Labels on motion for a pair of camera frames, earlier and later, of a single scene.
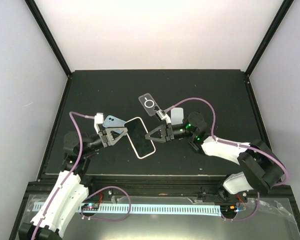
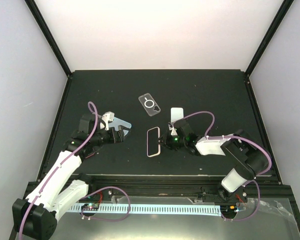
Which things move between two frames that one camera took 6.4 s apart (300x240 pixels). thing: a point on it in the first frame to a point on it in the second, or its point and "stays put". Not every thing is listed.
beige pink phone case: (142, 146) to (147, 142)
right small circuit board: (228, 209) stays put
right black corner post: (283, 10) stays put
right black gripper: (166, 133) to (166, 140)
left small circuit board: (90, 206) stays put
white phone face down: (177, 115) stays put
